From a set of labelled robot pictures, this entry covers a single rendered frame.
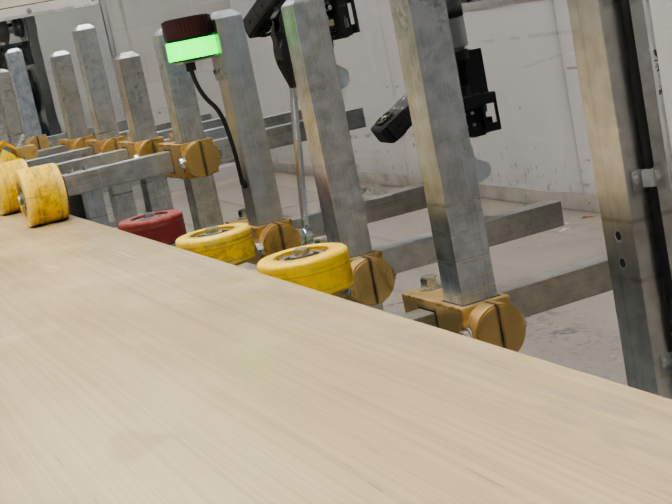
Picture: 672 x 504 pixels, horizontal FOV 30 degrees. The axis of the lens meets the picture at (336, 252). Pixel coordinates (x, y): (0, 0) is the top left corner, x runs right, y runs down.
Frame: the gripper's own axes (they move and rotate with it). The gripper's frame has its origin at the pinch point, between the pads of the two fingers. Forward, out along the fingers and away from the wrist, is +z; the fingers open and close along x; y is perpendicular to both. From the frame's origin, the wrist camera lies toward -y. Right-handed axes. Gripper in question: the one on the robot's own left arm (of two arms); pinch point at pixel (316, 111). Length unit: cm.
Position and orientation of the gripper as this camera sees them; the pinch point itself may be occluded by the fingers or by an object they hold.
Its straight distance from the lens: 161.1
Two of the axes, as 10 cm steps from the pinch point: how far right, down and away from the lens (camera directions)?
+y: 6.8, -0.1, -7.4
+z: 2.1, 9.6, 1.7
